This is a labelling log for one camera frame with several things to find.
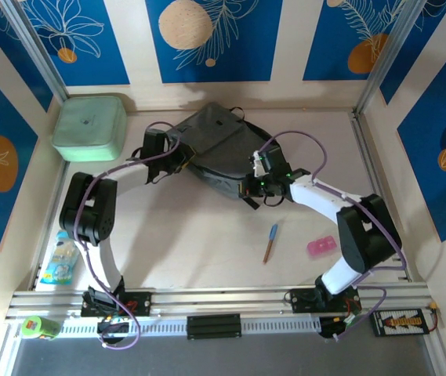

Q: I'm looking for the grey backpack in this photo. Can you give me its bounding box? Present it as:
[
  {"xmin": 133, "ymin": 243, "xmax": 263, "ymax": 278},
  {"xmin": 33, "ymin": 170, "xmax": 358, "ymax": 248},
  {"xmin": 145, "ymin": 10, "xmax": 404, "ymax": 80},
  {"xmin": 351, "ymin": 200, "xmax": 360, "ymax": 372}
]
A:
[{"xmin": 165, "ymin": 102, "xmax": 286, "ymax": 211}]

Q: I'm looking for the blue and brown pen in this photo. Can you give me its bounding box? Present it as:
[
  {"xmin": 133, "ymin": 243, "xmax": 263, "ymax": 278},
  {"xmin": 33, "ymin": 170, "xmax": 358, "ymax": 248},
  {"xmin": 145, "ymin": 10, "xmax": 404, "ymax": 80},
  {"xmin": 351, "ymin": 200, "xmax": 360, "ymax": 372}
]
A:
[{"xmin": 262, "ymin": 222, "xmax": 279, "ymax": 266}]

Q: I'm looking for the mint green lunch case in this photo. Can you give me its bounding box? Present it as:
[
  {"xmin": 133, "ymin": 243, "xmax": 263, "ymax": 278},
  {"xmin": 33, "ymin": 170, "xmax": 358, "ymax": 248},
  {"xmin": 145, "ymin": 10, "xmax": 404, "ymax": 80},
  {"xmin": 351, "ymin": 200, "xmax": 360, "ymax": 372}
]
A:
[{"xmin": 51, "ymin": 95, "xmax": 129, "ymax": 162}]

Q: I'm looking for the pink plastic pill box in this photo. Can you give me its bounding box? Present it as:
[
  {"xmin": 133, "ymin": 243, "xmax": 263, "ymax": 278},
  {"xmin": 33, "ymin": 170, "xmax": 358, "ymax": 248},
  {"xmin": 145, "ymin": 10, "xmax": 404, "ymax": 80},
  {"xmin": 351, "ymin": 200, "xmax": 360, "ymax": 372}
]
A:
[{"xmin": 306, "ymin": 236, "xmax": 338, "ymax": 259}]

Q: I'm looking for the black ribbed block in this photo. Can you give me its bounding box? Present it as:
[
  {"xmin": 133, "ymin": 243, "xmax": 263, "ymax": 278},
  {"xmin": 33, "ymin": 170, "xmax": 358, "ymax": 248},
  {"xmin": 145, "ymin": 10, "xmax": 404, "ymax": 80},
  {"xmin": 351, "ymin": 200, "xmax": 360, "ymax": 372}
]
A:
[{"xmin": 186, "ymin": 313, "xmax": 242, "ymax": 340}]

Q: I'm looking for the blue snack packet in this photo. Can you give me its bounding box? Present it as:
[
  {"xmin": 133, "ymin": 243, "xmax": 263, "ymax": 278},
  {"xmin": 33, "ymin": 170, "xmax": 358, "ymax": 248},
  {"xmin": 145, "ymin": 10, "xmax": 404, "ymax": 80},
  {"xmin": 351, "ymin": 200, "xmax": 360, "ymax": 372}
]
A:
[{"xmin": 38, "ymin": 230, "xmax": 81, "ymax": 286}]

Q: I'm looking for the black power distribution board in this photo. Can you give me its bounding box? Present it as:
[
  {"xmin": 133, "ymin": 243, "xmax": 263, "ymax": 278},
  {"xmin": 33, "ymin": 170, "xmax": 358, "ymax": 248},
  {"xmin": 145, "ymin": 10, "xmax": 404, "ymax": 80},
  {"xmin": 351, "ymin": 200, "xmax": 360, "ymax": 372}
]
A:
[{"xmin": 370, "ymin": 308, "xmax": 430, "ymax": 337}]

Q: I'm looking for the green cylinder battery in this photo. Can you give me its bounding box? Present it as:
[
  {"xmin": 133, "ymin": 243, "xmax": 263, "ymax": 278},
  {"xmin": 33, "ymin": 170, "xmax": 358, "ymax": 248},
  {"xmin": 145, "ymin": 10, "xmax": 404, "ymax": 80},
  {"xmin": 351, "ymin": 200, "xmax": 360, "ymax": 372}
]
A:
[{"xmin": 21, "ymin": 316, "xmax": 62, "ymax": 341}]

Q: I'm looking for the aluminium side rail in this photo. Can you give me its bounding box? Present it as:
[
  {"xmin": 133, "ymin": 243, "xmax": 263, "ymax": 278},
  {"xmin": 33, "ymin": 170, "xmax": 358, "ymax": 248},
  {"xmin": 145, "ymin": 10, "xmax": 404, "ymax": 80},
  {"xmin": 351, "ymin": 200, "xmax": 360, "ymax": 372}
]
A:
[{"xmin": 350, "ymin": 110, "xmax": 412, "ymax": 282}]

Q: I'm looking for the aluminium mounting rail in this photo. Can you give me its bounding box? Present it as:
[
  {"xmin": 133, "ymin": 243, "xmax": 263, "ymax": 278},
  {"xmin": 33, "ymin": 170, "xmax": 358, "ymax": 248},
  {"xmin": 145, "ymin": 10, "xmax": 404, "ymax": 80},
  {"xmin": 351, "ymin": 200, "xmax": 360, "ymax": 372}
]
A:
[{"xmin": 5, "ymin": 284, "xmax": 441, "ymax": 320}]

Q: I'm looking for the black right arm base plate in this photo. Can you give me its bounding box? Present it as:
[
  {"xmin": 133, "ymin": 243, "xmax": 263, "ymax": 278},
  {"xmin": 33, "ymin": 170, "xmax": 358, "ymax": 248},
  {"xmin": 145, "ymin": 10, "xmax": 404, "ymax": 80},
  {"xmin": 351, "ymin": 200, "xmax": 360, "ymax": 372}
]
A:
[{"xmin": 289, "ymin": 287, "xmax": 363, "ymax": 314}]

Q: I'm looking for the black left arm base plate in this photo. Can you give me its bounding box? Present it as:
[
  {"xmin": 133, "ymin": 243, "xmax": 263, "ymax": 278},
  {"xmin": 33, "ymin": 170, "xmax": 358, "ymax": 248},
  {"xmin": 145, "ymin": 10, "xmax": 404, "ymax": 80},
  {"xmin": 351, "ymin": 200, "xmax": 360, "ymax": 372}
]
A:
[{"xmin": 80, "ymin": 289, "xmax": 153, "ymax": 317}]

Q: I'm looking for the aluminium corner post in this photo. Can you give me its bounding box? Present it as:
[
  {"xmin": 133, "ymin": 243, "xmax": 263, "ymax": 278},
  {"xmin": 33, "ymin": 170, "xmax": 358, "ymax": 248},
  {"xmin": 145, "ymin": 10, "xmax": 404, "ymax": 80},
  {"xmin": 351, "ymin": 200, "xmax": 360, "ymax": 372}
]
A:
[
  {"xmin": 0, "ymin": 0, "xmax": 70, "ymax": 103},
  {"xmin": 357, "ymin": 0, "xmax": 431, "ymax": 115}
]

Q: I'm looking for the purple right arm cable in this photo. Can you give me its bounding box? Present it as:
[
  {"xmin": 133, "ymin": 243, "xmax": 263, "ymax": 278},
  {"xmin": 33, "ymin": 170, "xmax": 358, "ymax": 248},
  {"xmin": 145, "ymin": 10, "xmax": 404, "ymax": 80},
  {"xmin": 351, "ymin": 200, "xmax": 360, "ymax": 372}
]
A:
[{"xmin": 259, "ymin": 130, "xmax": 408, "ymax": 342}]

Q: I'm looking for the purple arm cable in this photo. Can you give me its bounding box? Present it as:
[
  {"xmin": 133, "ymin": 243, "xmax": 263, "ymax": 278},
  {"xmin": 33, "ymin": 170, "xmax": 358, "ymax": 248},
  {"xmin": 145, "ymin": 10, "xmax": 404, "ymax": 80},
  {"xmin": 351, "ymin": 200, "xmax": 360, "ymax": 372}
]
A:
[
  {"xmin": 72, "ymin": 121, "xmax": 183, "ymax": 350},
  {"xmin": 259, "ymin": 130, "xmax": 408, "ymax": 342}
]

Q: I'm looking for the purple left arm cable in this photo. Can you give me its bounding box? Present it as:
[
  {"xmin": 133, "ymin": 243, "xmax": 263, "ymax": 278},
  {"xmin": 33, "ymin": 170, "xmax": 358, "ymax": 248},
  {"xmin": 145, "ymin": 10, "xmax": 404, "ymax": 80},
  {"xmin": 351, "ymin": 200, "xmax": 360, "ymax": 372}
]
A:
[{"xmin": 72, "ymin": 121, "xmax": 183, "ymax": 350}]

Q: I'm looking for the yellow connector with red wire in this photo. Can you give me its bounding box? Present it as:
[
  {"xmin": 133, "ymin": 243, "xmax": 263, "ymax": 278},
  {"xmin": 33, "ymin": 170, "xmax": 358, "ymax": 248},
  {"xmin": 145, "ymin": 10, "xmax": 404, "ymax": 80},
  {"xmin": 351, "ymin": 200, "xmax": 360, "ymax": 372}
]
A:
[{"xmin": 428, "ymin": 299, "xmax": 441, "ymax": 334}]

